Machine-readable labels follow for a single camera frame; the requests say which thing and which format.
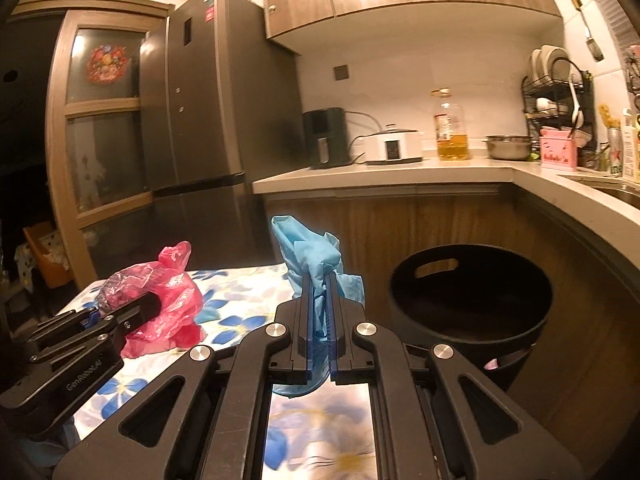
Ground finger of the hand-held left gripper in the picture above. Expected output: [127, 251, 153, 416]
[27, 310, 161, 367]
[22, 291, 162, 345]

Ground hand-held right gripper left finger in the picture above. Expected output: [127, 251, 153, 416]
[52, 272, 318, 480]

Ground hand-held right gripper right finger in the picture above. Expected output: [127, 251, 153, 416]
[325, 272, 586, 480]

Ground red plastic bag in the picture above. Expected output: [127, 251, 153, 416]
[97, 241, 208, 359]

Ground blue plastic bag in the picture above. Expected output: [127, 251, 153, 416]
[270, 215, 366, 397]

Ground black round trash bin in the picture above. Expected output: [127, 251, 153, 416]
[387, 244, 553, 393]

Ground blue floral tablecloth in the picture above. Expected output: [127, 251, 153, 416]
[52, 262, 381, 480]

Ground wooden lower cabinet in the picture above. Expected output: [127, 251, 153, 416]
[265, 182, 640, 461]

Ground polka dot cloth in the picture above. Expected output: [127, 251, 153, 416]
[14, 242, 34, 291]

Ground white rice cooker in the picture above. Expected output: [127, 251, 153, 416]
[362, 124, 423, 165]

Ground black air fryer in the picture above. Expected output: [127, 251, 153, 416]
[302, 107, 351, 170]

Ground wooden framed glass door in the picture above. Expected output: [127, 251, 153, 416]
[46, 10, 168, 281]

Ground grey refrigerator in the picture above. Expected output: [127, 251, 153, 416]
[139, 0, 306, 268]

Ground cooking oil bottle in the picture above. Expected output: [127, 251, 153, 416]
[432, 87, 473, 161]

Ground round red door sticker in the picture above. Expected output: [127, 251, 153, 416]
[86, 45, 126, 83]

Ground stainless steel bowl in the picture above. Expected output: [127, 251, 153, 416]
[484, 135, 532, 161]

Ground pink utensil box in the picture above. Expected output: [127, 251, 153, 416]
[539, 127, 578, 168]

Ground steel sink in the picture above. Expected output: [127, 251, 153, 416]
[559, 175, 640, 211]

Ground metal can with red star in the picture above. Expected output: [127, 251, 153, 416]
[607, 127, 625, 176]

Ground white plates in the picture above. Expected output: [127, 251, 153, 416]
[529, 45, 571, 86]

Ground black dish rack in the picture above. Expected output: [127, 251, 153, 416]
[522, 60, 598, 153]

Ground white bottle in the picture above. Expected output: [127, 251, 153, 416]
[621, 109, 638, 181]

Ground hanging slotted spatula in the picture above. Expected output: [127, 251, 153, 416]
[567, 0, 604, 62]

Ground hanging pink cloth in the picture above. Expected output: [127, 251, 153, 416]
[625, 45, 640, 93]

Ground window blind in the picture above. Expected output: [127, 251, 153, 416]
[597, 0, 638, 53]

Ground black power cable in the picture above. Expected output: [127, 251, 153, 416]
[345, 109, 385, 162]

